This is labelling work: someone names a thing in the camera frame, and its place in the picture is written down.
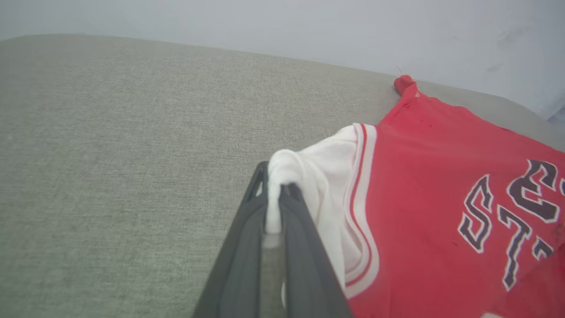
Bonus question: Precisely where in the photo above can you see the red basketball jersey white sleeves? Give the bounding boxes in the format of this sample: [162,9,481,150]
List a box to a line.
[265,75,565,318]

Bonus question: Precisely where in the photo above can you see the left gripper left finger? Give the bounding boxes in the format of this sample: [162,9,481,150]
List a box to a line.
[193,161,270,318]

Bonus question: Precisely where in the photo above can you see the grey fabric sofa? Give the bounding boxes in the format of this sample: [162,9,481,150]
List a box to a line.
[0,34,565,318]

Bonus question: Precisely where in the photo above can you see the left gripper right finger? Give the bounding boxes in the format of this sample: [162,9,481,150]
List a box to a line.
[279,183,354,318]

